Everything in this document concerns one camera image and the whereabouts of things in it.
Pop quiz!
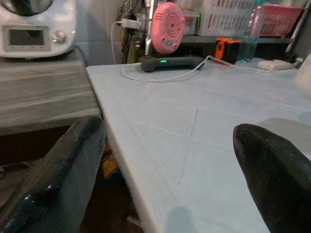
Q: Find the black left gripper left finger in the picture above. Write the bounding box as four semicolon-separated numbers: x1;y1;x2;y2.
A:
0;115;107;233

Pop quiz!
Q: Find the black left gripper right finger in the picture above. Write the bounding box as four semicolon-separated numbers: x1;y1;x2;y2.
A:
232;123;311;233

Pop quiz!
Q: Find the pale blue tablecloth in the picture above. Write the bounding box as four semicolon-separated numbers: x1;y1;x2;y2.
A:
86;57;311;233

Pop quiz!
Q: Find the grey side cabinet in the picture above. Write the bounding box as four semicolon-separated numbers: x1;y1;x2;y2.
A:
0;46;105;136

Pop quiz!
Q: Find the white rounded container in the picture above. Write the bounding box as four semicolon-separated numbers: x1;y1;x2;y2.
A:
294;53;311;96

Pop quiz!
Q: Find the white power brick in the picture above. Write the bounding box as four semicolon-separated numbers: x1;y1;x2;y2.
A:
257;59;292;71

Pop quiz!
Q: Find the clear plastic water bottle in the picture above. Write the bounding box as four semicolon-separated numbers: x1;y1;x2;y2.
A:
237;29;258;65

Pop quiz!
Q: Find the orange and black device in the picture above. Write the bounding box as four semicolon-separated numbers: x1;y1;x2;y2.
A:
215;37;242;65

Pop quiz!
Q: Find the grey metal shelf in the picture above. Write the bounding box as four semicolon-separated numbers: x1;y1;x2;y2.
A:
145;0;311;59

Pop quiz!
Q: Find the dark grey charging device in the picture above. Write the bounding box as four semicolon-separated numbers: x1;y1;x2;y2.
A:
138;55;205;73

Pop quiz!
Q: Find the pink plastic basket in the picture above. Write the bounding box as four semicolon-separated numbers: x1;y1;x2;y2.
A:
247;4;305;38

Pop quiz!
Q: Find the white kitchen machine with display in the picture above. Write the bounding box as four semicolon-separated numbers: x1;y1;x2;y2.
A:
0;0;77;59

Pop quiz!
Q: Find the white plastic basket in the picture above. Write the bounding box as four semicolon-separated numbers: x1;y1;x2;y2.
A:
199;0;257;37

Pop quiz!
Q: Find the clear plastic storage box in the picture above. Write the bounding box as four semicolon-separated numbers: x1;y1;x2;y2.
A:
182;11;201;36

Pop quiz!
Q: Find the white power adapter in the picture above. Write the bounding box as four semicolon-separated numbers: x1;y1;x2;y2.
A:
120;18;142;30

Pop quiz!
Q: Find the pink round fan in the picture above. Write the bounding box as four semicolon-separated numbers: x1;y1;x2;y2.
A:
151;1;186;55

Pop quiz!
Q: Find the white charging cable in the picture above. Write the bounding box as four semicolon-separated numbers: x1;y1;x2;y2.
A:
121;55;298;83

